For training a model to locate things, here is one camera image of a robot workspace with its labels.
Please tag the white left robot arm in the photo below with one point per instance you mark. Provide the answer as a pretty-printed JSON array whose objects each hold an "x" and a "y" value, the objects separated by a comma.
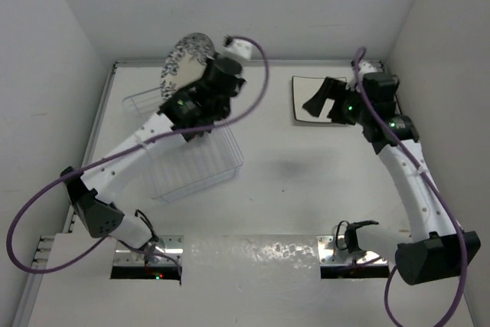
[{"x": 93, "y": 192}]

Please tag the grey speckled round plate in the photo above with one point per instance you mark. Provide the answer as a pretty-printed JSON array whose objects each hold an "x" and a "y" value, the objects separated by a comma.
[{"x": 185, "y": 63}]

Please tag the metal base plate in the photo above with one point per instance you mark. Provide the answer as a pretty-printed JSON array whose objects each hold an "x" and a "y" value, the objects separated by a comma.
[
  {"x": 331, "y": 256},
  {"x": 171, "y": 247}
]

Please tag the clear plastic dish rack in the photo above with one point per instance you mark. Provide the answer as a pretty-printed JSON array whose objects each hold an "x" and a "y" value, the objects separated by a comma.
[{"x": 198, "y": 165}]

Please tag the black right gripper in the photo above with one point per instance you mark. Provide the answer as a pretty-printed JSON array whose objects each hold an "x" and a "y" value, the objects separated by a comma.
[{"x": 331, "y": 89}]

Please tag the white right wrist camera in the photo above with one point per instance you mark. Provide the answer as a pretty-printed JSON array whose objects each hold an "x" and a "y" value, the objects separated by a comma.
[{"x": 364, "y": 67}]

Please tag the white square plate black rim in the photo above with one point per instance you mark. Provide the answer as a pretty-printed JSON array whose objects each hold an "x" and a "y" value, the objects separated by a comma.
[{"x": 314, "y": 122}]

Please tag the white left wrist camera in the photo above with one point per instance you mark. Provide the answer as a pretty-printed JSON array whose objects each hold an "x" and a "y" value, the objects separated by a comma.
[{"x": 238, "y": 48}]

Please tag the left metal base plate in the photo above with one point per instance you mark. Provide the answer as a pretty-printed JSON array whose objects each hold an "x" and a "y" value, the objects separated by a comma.
[{"x": 171, "y": 247}]

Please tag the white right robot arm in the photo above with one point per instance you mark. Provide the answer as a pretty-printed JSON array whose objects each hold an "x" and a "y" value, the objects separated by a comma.
[{"x": 437, "y": 248}]

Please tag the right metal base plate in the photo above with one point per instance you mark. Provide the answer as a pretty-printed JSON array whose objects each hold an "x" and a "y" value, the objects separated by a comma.
[{"x": 331, "y": 256}]

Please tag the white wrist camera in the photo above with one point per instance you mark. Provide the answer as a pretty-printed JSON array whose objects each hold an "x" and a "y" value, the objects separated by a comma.
[
  {"x": 238, "y": 48},
  {"x": 364, "y": 67}
]

